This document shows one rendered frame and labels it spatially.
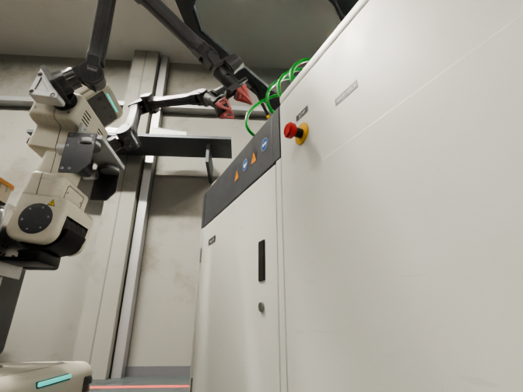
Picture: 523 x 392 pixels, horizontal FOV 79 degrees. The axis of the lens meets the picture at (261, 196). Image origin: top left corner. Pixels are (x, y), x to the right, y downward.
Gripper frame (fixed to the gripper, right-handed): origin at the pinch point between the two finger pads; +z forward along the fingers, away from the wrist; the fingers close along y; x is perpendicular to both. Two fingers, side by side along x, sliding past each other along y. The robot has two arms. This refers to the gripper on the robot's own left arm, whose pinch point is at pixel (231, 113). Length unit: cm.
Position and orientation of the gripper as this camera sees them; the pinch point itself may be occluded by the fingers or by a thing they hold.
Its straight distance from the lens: 158.0
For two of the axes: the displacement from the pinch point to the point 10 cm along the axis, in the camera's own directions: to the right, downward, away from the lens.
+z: 6.6, 5.4, -5.2
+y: 1.7, 5.7, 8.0
